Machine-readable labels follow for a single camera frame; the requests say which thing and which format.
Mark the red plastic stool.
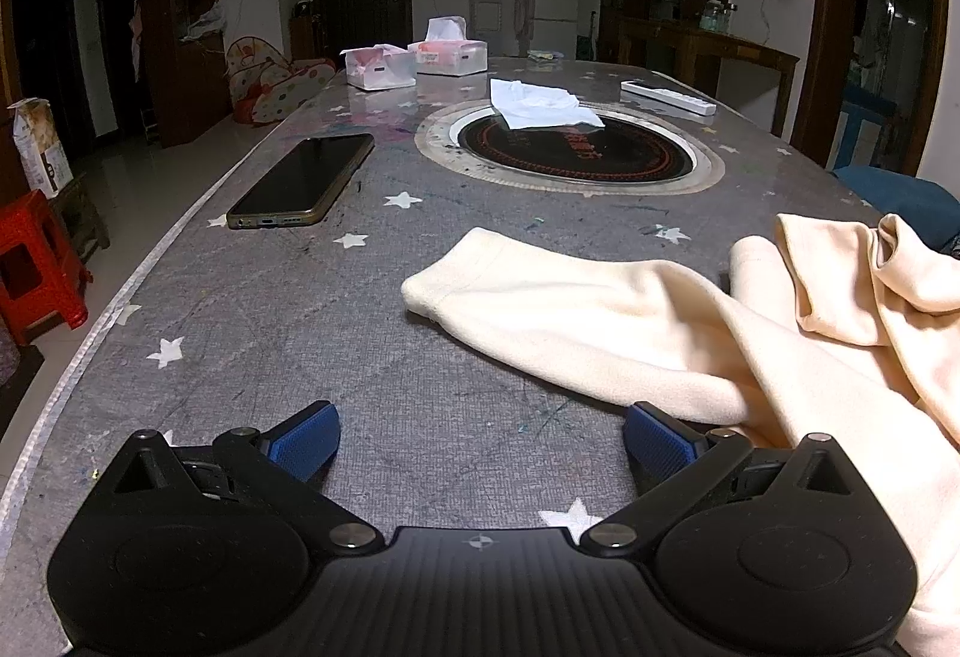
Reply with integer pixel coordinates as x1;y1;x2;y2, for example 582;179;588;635
0;190;91;347

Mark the white printed paper bag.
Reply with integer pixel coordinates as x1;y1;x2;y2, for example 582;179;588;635
7;98;74;199

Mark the blue cushion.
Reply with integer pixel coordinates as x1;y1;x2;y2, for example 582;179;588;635
832;166;960;253

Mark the polka-dot play tent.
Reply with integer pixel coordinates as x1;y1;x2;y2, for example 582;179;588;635
225;36;337;125

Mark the black smartphone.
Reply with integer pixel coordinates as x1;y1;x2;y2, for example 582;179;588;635
226;133;376;230

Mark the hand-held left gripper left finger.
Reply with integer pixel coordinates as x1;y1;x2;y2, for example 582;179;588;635
112;400;383;554

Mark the grey star-print tablecloth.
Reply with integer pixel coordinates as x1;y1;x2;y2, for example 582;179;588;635
0;55;901;657

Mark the round built-in induction hob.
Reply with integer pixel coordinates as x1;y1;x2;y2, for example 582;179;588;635
415;102;727;197

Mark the arched wooden shelf cabinet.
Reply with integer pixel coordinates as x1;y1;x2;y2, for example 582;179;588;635
0;0;230;149

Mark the wooden side desk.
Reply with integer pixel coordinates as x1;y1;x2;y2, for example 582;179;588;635
619;16;802;137

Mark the white crumpled cloth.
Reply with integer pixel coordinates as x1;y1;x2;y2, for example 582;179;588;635
489;77;605;131

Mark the cream long-sleeved top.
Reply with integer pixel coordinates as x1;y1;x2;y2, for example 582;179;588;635
401;213;960;657

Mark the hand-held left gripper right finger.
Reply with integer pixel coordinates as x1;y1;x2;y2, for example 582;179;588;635
581;400;853;557

